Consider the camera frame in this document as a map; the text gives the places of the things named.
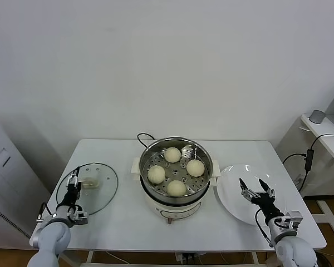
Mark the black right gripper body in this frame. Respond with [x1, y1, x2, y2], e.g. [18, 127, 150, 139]
[252, 194, 284, 220]

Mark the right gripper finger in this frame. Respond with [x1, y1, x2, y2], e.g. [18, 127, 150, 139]
[239, 177, 258, 202]
[258, 179, 276, 199]

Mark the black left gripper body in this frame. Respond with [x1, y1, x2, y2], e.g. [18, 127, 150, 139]
[62, 185, 83, 208]

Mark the glass lid with cream handle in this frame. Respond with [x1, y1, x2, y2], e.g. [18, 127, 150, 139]
[56, 163, 119, 217]

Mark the white steamed baozi bun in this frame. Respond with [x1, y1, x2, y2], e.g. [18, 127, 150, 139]
[147, 165, 167, 184]
[186, 159, 206, 177]
[166, 180, 187, 197]
[164, 147, 182, 164]

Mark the perforated steel steamer basket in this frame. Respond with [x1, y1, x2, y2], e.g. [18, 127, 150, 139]
[138, 136, 214, 197]

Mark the white round plate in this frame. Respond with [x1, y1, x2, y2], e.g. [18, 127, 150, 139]
[216, 164, 287, 226]

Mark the white cabinet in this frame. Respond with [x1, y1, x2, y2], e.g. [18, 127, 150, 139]
[0, 112, 52, 251]

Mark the cream electric cooker base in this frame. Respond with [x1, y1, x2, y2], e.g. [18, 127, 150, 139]
[131, 157, 221, 225]

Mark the white side desk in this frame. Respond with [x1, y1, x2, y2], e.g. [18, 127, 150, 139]
[275, 112, 334, 198]

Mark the grey cylinder speaker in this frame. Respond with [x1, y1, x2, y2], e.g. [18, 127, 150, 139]
[308, 110, 326, 123]

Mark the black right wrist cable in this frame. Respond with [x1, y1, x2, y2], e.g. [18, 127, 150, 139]
[254, 208, 271, 245]

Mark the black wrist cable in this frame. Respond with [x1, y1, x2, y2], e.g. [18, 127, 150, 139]
[36, 202, 53, 223]
[254, 208, 271, 245]

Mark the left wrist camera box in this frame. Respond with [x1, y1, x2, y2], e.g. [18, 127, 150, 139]
[69, 207, 89, 226]

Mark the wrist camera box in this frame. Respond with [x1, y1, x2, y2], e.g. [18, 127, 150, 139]
[69, 207, 89, 226]
[282, 210, 304, 229]

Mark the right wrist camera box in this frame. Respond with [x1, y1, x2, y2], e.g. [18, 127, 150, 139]
[282, 210, 304, 229]

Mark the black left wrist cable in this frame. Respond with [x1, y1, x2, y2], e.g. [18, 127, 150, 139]
[36, 202, 53, 223]

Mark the black power adapter with cable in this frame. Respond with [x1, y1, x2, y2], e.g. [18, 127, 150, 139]
[281, 133, 334, 192]

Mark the white floor stand frame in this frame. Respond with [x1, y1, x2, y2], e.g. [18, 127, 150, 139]
[316, 199, 334, 241]

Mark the black cooker power cord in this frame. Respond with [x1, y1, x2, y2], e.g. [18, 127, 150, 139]
[136, 132, 156, 152]

